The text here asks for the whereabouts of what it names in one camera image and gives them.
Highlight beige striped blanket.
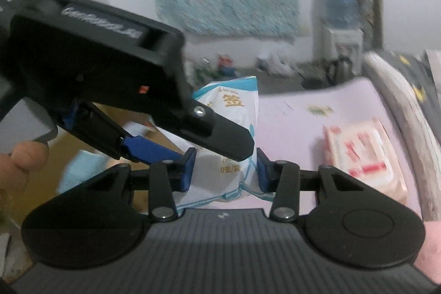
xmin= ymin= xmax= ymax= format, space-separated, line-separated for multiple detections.
xmin=363 ymin=51 xmax=441 ymax=220

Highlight grey blanket yellow stars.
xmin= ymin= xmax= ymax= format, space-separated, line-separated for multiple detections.
xmin=386 ymin=49 xmax=441 ymax=143

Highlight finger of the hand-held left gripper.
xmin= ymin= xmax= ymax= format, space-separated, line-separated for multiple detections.
xmin=153 ymin=102 xmax=256 ymax=163
xmin=62 ymin=100 xmax=185 ymax=164

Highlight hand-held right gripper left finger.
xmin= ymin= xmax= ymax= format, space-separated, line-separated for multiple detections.
xmin=83 ymin=147 xmax=198 ymax=223

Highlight patterned leaning board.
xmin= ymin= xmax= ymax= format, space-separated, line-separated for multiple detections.
xmin=356 ymin=0 xmax=383 ymax=52

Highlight white water dispenser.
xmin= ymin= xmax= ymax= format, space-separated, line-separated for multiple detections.
xmin=319 ymin=23 xmax=364 ymax=77

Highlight pink cloth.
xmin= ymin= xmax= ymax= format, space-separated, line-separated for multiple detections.
xmin=412 ymin=222 xmax=441 ymax=284

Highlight pink wet wipes pack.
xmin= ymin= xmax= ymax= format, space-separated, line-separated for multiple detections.
xmin=322 ymin=118 xmax=408 ymax=205

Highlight small red toy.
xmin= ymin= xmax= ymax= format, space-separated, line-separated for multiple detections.
xmin=215 ymin=55 xmax=235 ymax=75

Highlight person's left hand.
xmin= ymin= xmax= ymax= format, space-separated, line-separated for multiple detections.
xmin=0 ymin=141 xmax=50 ymax=205

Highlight crumpled white plastic bags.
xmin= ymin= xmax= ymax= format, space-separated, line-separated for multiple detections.
xmin=257 ymin=51 xmax=297 ymax=76

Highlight dark kettle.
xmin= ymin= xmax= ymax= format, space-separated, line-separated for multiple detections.
xmin=324 ymin=56 xmax=352 ymax=83

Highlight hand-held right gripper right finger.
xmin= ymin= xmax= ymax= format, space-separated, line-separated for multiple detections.
xmin=257 ymin=147 xmax=366 ymax=223

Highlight white teal cotton swab packet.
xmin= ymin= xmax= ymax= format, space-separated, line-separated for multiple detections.
xmin=176 ymin=74 xmax=259 ymax=208

